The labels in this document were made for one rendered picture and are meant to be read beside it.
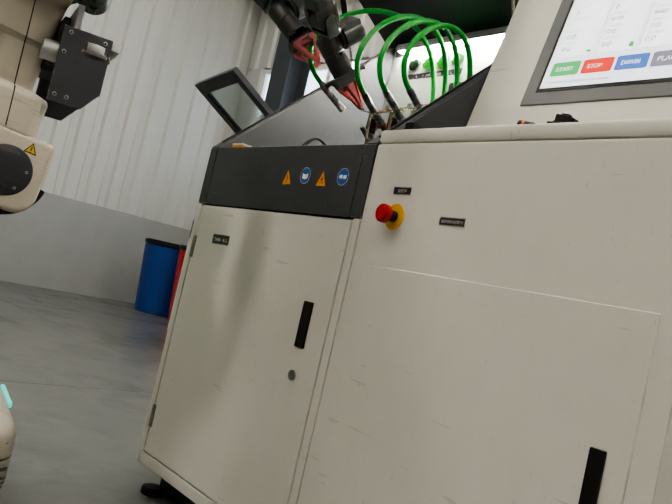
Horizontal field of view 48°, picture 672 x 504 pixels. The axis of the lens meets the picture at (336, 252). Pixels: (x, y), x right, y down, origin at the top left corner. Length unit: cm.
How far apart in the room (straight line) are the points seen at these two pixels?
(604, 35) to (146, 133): 768
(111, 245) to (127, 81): 186
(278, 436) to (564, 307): 72
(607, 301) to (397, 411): 44
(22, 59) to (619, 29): 122
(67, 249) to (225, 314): 683
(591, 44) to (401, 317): 69
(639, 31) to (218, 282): 112
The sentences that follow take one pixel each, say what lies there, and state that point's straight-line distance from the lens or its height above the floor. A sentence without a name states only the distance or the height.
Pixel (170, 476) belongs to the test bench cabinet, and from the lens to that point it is 201.
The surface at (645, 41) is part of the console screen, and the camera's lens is 160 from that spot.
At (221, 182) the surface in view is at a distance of 203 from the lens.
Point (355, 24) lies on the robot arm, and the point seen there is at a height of 131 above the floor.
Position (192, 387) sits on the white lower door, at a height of 32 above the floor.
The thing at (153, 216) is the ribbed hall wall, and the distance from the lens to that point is 908.
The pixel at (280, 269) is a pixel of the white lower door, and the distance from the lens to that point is 171.
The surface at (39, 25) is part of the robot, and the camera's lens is 174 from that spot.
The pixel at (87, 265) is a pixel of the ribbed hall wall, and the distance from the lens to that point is 876.
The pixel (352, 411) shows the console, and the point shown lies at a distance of 146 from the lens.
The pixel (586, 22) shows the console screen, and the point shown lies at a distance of 172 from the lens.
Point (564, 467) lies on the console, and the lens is 116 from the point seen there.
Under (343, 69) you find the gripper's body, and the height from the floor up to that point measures 119.
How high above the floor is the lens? 63
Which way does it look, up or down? 3 degrees up
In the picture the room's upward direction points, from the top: 13 degrees clockwise
